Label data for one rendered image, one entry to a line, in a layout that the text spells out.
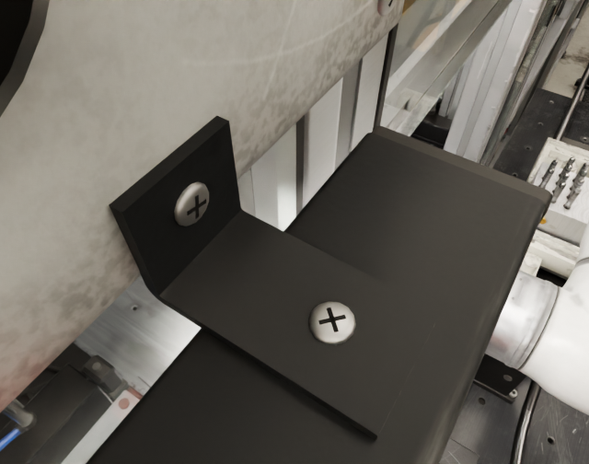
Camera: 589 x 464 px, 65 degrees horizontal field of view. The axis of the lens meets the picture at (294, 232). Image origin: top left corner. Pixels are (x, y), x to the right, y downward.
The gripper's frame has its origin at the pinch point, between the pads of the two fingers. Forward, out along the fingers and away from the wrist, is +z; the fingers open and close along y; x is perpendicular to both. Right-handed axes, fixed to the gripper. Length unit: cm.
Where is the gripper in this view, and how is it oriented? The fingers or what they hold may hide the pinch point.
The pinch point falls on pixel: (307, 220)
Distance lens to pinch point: 54.5
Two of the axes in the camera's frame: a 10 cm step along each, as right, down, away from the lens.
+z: -8.4, -4.0, 3.7
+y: -0.3, -6.4, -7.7
